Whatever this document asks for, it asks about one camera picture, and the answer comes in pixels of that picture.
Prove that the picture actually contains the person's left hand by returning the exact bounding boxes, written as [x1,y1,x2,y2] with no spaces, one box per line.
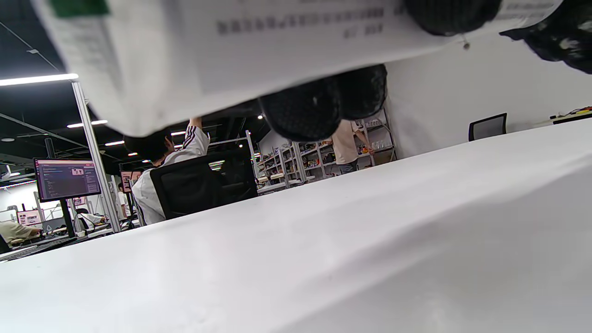
[258,0,592,142]

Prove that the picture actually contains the white printed packet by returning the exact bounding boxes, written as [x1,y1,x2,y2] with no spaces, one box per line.
[31,0,563,138]

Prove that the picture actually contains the metal shelving rack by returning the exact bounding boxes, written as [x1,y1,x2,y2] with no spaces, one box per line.
[256,147,306,195]
[296,109,397,183]

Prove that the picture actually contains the black office chair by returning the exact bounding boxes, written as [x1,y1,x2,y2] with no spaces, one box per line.
[149,149,259,221]

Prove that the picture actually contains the black mesh chair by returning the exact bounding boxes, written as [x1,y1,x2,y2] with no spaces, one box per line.
[469,113,508,142]

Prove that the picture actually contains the black computer monitor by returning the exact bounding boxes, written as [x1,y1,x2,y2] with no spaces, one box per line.
[33,158,102,237]

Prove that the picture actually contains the white side desk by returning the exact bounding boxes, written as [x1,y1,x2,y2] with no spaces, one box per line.
[532,106,592,128]

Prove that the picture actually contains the small pink-screen monitor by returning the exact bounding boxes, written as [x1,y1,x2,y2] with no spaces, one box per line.
[16,210,43,226]

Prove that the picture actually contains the black keyboard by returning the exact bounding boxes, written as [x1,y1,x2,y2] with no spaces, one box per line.
[0,236,80,262]

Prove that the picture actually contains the grey metal post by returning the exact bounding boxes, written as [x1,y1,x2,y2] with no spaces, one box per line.
[71,82,122,233]

